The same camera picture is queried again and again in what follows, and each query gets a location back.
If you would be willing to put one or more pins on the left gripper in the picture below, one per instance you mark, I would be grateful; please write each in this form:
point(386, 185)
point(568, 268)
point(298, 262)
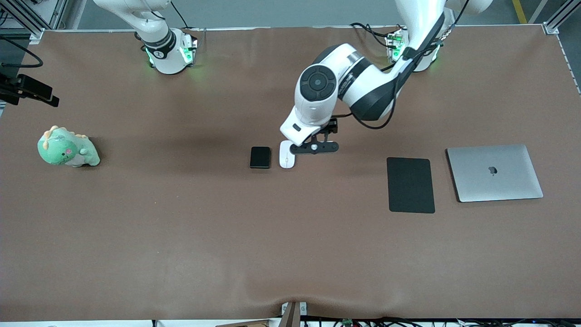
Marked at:
point(332, 126)

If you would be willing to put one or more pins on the white computer mouse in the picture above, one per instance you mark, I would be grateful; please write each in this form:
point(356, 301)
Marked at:
point(286, 160)

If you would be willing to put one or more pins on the black phone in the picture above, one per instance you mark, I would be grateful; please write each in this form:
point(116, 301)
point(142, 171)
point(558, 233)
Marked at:
point(260, 157)

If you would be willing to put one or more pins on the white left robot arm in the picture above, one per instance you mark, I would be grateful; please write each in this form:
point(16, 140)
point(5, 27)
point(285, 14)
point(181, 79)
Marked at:
point(317, 102)

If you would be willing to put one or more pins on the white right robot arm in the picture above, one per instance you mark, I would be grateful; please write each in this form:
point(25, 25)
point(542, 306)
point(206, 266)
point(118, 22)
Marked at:
point(170, 63)

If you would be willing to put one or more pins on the black mouse pad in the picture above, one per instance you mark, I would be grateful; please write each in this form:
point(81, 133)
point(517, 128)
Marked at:
point(411, 186)

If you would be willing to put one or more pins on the green dinosaur plush toy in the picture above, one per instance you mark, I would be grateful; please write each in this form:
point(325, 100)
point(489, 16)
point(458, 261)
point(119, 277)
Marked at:
point(59, 150)

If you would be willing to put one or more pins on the brown table cover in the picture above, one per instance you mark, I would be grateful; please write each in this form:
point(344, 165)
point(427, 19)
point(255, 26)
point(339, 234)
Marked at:
point(290, 250)

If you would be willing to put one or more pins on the silver laptop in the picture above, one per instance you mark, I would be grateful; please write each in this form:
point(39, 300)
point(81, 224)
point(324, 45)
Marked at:
point(494, 181)

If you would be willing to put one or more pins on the green circuit board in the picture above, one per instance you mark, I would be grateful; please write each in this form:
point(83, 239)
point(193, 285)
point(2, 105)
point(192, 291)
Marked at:
point(347, 323)

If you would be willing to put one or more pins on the aluminium frame profile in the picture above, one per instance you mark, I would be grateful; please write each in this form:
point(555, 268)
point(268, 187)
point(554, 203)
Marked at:
point(58, 13)
point(22, 20)
point(560, 18)

